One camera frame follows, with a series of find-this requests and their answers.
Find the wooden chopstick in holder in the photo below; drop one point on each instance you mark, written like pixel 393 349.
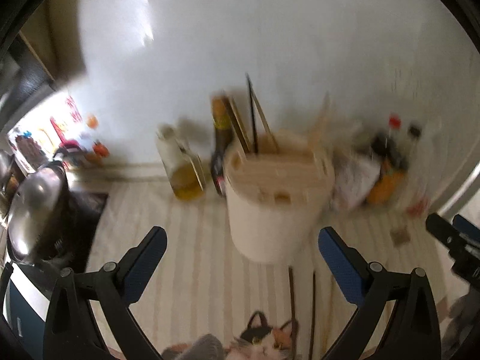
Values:
pixel 265 124

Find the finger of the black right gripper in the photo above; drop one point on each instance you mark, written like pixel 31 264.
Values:
pixel 461 238

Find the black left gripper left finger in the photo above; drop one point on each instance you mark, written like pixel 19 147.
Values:
pixel 71 330

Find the dark soy sauce bottle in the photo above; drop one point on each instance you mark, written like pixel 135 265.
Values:
pixel 223 137

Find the orange label bottle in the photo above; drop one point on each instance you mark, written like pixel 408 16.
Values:
pixel 389 180

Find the clear cooking oil bottle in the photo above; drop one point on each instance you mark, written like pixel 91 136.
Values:
pixel 182 166

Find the wooden spatula in holder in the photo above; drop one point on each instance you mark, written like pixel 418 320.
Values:
pixel 317 130

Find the black cap sauce bottle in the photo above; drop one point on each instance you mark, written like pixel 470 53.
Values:
pixel 414 135

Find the dark chopstick on mat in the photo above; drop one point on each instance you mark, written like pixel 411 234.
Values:
pixel 313 316

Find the black chopstick in holder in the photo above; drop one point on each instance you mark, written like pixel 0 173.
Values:
pixel 252 115

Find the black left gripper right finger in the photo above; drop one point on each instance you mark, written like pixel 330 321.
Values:
pixel 412 330

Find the orange toy figure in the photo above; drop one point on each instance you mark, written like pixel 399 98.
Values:
pixel 98 147

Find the striped cat placemat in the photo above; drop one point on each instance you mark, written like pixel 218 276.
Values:
pixel 203 284

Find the red cap sauce bottle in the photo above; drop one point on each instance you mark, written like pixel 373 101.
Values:
pixel 385 145

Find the dark brown chopstick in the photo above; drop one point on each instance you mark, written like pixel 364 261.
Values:
pixel 292 307

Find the white plastic bag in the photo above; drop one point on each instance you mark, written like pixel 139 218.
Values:
pixel 355 176

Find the white utensil holder wooden lid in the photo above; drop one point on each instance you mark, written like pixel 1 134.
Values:
pixel 276 197

